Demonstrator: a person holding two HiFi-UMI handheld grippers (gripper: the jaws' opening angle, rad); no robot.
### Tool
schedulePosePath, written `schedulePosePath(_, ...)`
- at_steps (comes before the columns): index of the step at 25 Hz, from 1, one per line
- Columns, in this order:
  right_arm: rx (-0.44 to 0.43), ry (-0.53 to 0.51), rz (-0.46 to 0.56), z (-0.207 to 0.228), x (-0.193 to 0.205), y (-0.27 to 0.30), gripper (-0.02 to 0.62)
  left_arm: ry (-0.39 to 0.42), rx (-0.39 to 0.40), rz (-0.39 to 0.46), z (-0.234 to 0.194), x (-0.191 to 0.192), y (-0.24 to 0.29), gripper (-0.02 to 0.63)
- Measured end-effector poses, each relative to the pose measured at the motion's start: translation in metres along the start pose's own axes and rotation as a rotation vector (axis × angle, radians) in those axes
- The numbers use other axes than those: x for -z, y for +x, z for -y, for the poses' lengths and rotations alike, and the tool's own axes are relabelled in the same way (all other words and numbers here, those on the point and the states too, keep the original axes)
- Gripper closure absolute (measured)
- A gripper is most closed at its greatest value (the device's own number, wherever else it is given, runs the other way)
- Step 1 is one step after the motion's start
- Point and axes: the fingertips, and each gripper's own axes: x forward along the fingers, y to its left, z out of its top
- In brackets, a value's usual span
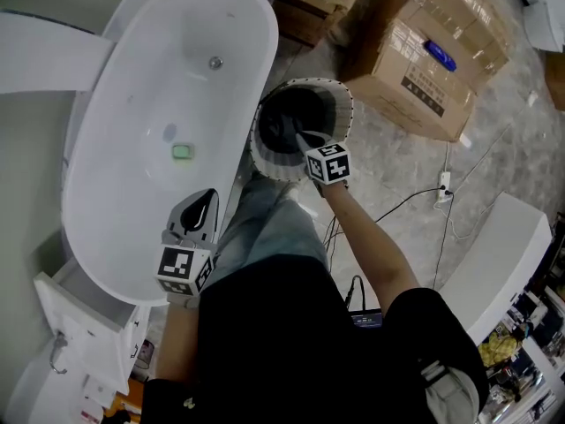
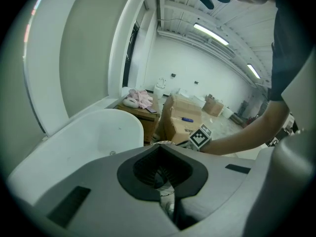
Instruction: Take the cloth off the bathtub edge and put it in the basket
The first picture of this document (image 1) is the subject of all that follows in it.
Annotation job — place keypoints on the cluttered display shelf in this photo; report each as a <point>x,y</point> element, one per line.
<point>529,347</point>

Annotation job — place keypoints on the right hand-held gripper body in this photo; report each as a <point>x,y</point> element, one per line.
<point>329,164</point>

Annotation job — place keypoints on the person's right forearm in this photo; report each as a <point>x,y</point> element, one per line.
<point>366,241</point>

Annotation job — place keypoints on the grey white striped basket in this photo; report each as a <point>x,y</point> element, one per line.
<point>340,104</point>

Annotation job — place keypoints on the red white packet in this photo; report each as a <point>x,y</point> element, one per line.
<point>144,355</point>

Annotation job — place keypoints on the white power strip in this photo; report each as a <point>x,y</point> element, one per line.
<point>444,183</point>

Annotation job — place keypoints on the white curved panel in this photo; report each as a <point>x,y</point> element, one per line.
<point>48,55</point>

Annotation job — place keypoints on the dark grey cloth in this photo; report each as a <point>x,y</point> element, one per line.
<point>282,126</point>

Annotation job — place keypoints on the grey round bathtub plug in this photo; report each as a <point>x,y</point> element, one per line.
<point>169,133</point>

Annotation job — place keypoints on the white cabinet with drawer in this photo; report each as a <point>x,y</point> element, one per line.
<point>88,338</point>

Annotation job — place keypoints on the green soap dish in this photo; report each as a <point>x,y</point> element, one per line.
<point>183,152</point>

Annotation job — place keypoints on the white oval bathtub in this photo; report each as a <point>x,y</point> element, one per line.
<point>145,104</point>

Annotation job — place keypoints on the person's left forearm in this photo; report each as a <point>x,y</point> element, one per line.
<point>176,338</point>

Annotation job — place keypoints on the blue plastic packet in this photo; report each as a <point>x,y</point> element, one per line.
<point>440,55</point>

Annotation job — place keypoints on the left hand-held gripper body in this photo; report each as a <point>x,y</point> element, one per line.
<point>178,265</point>

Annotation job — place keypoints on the black device with screen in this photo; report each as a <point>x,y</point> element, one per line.
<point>366,318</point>

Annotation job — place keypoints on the person's light blue jeans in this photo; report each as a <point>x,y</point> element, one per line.
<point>273,228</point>

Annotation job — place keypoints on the white foam packing pieces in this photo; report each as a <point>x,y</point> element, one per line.
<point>540,20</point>

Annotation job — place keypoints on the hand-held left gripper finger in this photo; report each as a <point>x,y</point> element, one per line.
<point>209,203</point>
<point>190,212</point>

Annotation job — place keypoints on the person's black shirt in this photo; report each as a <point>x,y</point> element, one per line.
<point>282,347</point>

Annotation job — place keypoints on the orange box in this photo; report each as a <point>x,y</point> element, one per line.
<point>123,409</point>

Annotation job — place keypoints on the open flat cardboard box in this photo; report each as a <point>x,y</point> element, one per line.
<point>300,11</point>

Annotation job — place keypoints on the white long bench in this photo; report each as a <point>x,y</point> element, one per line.
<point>503,259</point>

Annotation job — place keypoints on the large taped cardboard box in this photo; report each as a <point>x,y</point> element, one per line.
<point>424,24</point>

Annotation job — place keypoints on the metal bathtub drain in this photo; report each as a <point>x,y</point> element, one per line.
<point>215,62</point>

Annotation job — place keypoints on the small cardboard box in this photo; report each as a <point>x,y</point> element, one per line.
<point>557,77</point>

